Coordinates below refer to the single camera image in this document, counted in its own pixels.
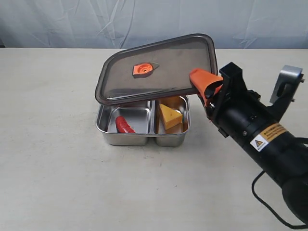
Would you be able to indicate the red toy sausage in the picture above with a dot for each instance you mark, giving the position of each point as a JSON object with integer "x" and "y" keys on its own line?
{"x": 122, "y": 126}

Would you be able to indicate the stainless steel lunch box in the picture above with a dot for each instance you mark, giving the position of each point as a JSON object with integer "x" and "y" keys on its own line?
{"x": 144, "y": 119}

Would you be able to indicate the blue-grey backdrop cloth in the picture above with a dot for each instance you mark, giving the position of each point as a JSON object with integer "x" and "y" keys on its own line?
{"x": 232, "y": 24}

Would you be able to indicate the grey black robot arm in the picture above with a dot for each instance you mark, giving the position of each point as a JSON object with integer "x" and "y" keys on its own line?
{"x": 289, "y": 170}

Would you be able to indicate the dark transparent lunch box lid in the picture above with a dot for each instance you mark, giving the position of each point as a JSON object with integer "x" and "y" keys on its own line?
{"x": 155, "y": 70}

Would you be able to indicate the yellow toy cheese wedge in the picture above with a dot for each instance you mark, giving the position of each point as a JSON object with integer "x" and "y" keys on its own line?
{"x": 170, "y": 117}

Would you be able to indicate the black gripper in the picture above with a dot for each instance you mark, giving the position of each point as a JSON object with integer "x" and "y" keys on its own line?
{"x": 237, "y": 111}

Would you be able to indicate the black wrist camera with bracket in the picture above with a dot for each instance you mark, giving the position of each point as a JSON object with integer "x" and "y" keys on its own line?
{"x": 285, "y": 88}

